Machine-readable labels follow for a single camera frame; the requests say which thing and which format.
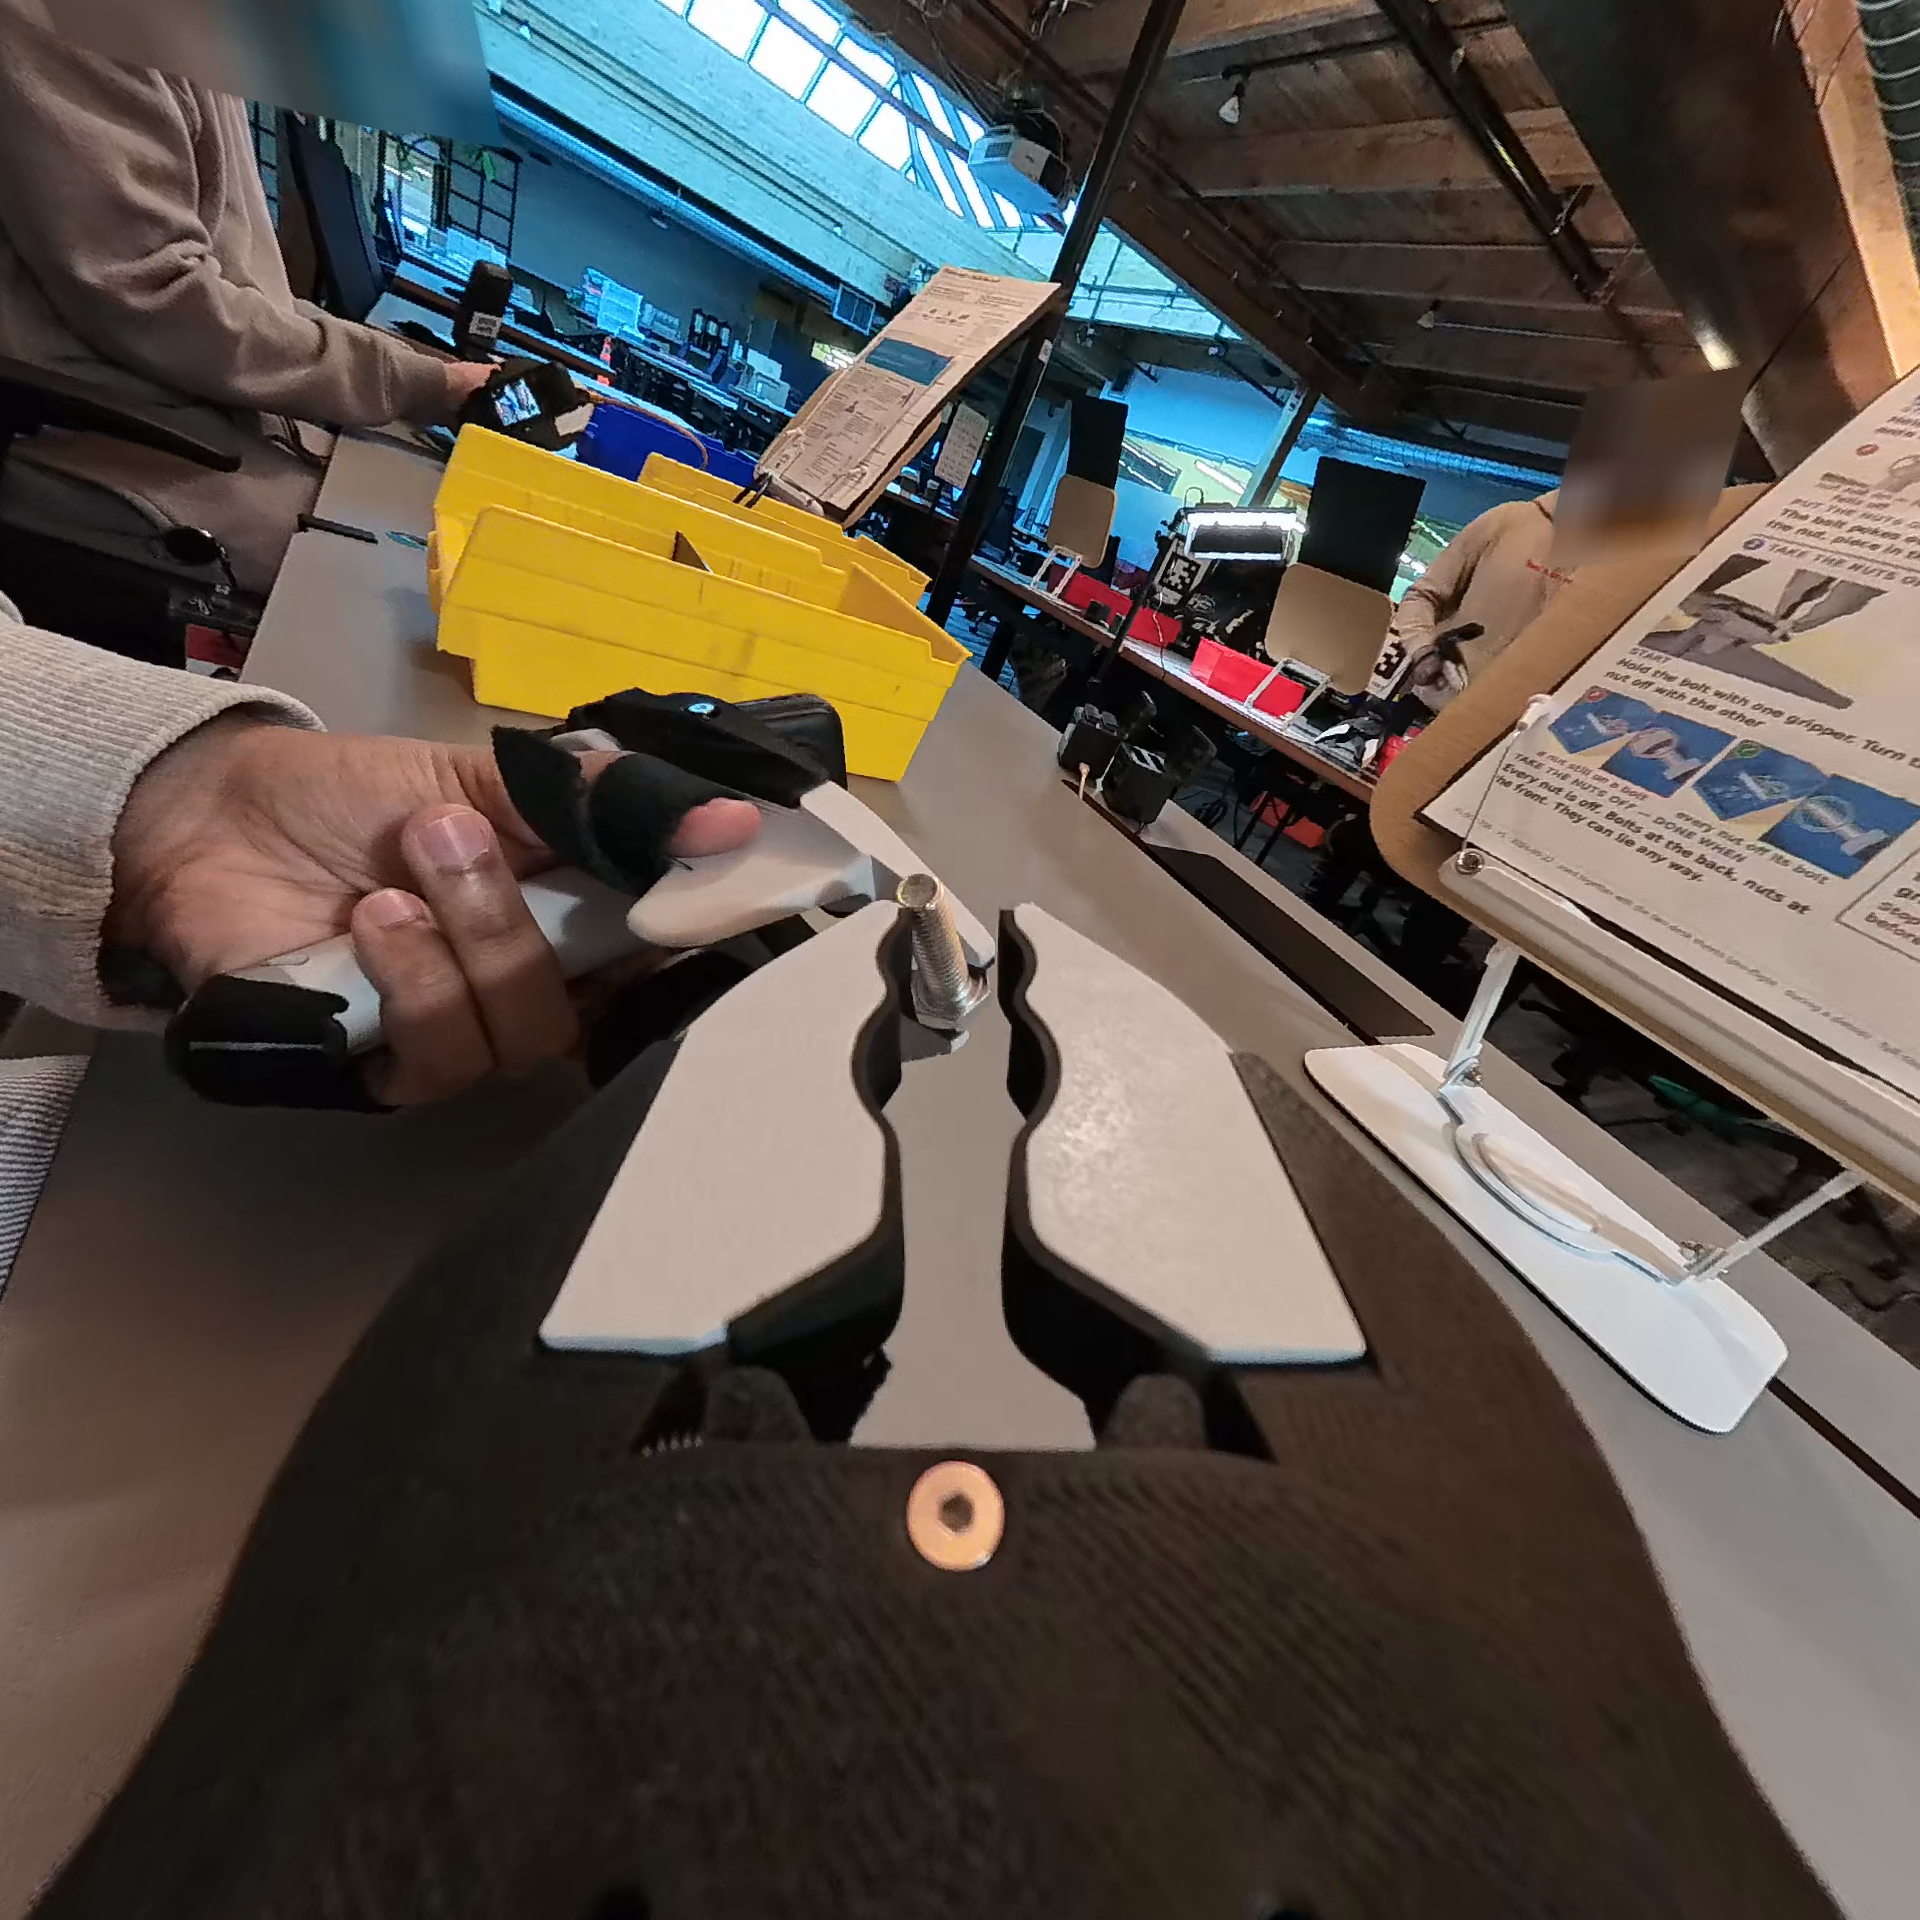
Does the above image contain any black steel pole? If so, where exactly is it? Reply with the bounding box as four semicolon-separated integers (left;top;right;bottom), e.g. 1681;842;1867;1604
919;0;1191;629

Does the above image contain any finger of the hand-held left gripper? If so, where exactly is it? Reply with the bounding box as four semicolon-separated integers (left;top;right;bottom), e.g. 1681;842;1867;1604
792;780;1002;976

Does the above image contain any blue plastic bin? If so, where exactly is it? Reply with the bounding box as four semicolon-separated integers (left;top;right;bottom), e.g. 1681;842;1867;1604
573;400;760;492

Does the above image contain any yellow plastic bin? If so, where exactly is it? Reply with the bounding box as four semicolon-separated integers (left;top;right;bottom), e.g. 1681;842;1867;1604
636;450;934;605
424;423;843;608
432;504;975;785

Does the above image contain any background workbench with red bins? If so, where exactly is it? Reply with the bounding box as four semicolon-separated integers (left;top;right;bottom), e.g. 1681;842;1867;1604
972;552;1405;804

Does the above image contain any ceiling projector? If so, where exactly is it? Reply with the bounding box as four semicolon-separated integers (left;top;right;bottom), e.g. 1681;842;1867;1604
962;127;1077;208

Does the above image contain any person's grey sweater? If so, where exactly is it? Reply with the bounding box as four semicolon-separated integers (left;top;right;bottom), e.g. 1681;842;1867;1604
0;1048;99;1296

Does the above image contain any clipboard with paper sheet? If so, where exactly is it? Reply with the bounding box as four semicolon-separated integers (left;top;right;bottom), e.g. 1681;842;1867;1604
754;265;1066;521

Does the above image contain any silver hex bolt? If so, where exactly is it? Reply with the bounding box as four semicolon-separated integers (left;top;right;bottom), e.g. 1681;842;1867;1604
893;872;991;1040

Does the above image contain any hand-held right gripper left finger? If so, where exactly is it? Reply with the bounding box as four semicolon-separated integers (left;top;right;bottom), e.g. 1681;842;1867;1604
536;904;912;1411

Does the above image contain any black device on workbench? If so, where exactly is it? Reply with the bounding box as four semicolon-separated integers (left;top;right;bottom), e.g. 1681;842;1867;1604
1056;693;1220;830

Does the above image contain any brown backing board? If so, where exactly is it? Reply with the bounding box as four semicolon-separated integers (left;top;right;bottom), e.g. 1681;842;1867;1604
1367;480;1920;1176

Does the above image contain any printed instruction sheet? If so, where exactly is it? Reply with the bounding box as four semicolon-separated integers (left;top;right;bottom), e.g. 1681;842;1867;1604
1415;373;1920;1104

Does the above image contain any grey desk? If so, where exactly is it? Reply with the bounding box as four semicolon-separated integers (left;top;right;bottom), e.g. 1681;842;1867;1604
0;432;1920;1920

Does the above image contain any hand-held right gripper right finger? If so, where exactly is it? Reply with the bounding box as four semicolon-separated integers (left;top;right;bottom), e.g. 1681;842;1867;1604
997;904;1369;1404

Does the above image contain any person's left hand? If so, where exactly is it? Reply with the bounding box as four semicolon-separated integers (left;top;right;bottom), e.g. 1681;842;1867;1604
107;718;766;1105

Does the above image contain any person's left forearm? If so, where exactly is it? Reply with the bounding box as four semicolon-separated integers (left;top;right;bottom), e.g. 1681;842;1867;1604
0;591;328;1036

